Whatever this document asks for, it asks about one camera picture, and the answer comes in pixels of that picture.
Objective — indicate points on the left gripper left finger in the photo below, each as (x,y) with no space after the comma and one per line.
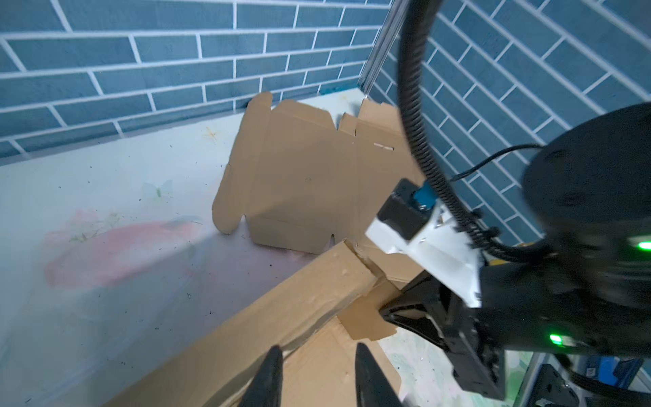
(266,387)

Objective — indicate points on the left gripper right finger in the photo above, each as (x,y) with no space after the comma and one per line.
(372,387)

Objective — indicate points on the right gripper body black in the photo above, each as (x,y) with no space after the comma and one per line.
(523,308)

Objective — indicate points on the cardboard box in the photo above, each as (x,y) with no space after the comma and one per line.
(317,317)
(300,179)

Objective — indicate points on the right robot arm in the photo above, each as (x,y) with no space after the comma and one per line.
(584,289)

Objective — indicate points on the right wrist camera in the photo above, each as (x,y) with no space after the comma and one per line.
(415,223)

